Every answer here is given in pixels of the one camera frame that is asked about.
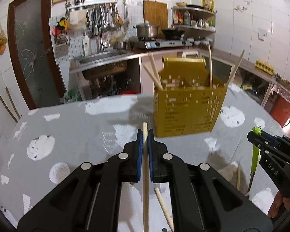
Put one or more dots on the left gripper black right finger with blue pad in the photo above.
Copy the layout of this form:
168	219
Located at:
201	199

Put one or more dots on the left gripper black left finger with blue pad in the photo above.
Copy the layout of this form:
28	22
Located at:
89	198

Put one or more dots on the green frog handle knife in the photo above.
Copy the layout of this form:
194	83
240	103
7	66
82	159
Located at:
255	156

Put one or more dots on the person's right hand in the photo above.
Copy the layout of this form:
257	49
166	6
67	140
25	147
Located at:
277	203

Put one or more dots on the grey patterned tablecloth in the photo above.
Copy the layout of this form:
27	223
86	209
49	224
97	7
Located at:
50	143

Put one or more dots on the yellow perforated utensil holder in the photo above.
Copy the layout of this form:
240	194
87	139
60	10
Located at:
190	99

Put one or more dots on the thin wooden chopstick in holder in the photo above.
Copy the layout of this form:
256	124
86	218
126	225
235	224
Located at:
232	74

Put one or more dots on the steel sink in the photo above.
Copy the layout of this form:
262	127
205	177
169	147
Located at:
99	59

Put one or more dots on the corner spice shelf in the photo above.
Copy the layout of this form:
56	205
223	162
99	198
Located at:
196	22

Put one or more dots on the black wok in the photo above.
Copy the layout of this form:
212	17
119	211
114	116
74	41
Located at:
173	33

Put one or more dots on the white soap bottle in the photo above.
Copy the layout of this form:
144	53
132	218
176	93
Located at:
86	44

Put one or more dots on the gas stove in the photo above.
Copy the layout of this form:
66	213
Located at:
159	43

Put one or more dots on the steel cooking pot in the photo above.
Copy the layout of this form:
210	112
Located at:
146	30

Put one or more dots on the brown framed glass door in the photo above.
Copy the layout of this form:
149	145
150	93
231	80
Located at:
31	52

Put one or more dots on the wooden cutting board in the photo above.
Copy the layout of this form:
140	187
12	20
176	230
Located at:
156	13

